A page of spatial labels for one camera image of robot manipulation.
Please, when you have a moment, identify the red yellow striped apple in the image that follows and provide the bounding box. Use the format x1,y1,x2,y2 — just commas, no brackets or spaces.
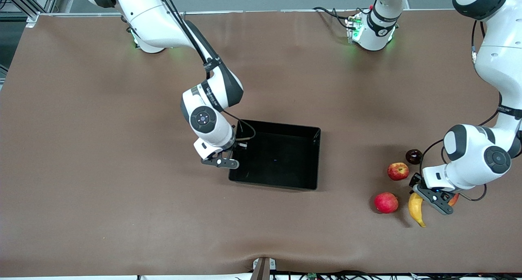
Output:
387,162,410,181

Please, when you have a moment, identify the yellow banana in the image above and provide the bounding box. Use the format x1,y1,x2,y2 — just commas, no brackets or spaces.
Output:
408,192,427,228

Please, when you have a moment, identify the black plastic box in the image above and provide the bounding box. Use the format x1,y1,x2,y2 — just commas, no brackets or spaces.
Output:
228,119,321,191

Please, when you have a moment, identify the dark purple plum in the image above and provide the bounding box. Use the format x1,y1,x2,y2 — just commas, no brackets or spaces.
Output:
405,149,424,165

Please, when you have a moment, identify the plain red round fruit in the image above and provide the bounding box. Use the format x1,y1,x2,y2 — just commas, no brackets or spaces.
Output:
374,192,399,214

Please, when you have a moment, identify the brown table mat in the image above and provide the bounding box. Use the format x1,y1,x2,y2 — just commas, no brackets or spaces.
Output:
0,9,522,277

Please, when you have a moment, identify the metal table edge clamp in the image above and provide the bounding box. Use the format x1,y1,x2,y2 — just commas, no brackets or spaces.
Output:
252,257,276,280

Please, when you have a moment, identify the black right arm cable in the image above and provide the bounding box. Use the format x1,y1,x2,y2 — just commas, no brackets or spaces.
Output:
154,0,257,150

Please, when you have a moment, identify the black arm base cable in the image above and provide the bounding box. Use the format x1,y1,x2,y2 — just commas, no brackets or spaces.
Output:
313,6,359,30

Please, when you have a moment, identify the aluminium frame with diagonal strut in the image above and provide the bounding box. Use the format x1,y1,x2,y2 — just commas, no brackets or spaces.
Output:
0,0,62,28

